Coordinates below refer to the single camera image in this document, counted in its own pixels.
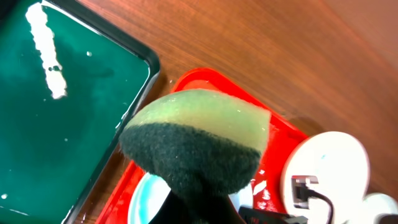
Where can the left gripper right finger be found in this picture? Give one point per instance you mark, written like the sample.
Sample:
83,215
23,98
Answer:
220,210

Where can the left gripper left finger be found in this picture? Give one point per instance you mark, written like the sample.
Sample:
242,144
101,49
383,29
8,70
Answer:
176,210

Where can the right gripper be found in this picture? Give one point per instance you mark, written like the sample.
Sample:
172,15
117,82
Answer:
255,216

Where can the light blue plate bottom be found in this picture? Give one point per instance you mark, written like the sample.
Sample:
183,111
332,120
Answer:
152,191

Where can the green scrubbing sponge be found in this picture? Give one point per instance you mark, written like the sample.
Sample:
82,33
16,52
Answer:
201,142

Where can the white plate top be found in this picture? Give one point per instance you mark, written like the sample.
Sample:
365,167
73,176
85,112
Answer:
341,164

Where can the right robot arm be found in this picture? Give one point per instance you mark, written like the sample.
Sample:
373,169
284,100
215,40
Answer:
376,208

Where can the red plastic tray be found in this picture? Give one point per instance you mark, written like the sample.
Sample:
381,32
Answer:
283,139

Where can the black tray with green water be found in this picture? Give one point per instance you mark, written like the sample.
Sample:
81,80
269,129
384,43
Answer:
70,81

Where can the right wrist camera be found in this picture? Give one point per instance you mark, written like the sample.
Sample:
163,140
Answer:
300,189

